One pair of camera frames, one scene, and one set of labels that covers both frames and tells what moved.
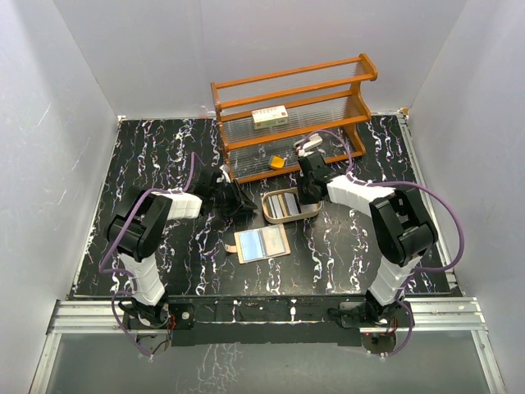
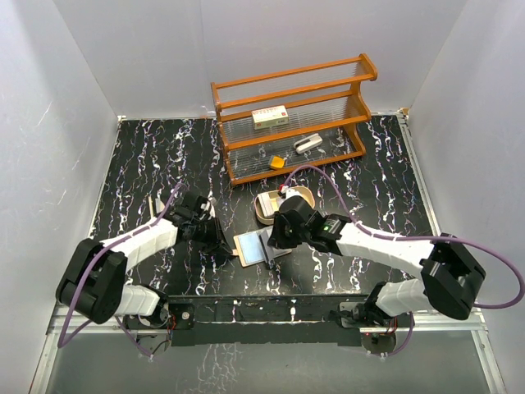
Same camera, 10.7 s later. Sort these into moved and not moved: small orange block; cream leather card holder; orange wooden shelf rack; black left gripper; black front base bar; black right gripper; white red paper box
Moved: black right gripper; black left gripper
Not moved: white red paper box; orange wooden shelf rack; cream leather card holder; black front base bar; small orange block
